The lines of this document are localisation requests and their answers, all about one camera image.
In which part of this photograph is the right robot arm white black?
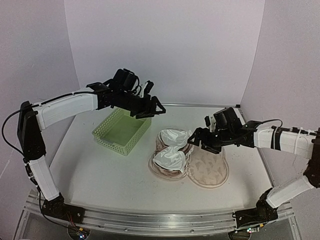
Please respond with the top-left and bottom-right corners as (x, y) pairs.
(187, 107), (320, 230)

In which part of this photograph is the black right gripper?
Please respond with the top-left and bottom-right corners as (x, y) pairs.
(187, 128), (234, 155)

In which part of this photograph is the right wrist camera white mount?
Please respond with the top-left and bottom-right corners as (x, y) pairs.
(204, 115), (217, 133)

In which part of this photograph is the white satin bra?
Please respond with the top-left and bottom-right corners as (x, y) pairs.
(151, 128), (193, 174)

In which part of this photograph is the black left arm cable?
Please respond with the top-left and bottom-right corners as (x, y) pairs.
(1, 91), (96, 156)

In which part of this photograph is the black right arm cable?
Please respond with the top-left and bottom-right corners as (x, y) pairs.
(247, 118), (320, 137)

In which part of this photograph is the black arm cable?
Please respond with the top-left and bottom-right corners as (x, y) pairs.
(1, 91), (96, 156)
(247, 118), (320, 137)

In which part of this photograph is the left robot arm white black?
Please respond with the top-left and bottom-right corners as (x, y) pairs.
(17, 88), (166, 223)

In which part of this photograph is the green perforated plastic basket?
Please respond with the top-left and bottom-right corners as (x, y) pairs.
(92, 108), (152, 156)

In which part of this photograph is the beige tulip mesh laundry bag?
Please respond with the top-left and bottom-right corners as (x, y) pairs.
(148, 135), (230, 189)

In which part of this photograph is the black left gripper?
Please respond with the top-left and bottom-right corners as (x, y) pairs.
(117, 90), (167, 120)

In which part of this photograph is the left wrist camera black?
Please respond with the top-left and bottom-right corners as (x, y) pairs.
(86, 68), (140, 94)

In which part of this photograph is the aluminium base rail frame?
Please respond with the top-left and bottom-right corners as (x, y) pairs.
(13, 101), (303, 240)

